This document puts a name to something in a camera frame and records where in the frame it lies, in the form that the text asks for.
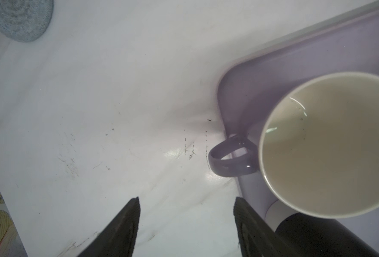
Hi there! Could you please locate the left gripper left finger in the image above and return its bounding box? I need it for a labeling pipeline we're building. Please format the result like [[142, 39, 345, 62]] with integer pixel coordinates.
[[80, 197, 141, 257]]

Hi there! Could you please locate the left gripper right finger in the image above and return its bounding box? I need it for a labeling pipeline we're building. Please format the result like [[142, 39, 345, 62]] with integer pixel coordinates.
[[233, 197, 294, 257]]

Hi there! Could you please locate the purple mug white inside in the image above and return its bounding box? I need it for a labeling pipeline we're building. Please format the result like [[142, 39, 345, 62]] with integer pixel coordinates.
[[208, 72, 379, 219]]

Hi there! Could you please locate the grey knitted round coaster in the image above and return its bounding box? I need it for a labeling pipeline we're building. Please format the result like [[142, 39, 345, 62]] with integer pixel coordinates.
[[0, 0, 54, 42]]

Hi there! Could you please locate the black mug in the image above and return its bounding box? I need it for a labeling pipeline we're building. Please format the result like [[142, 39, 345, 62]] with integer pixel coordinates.
[[275, 213, 379, 257]]

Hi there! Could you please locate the lavender tray mat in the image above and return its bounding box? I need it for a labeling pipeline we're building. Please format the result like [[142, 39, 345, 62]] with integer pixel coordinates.
[[217, 1, 379, 252]]

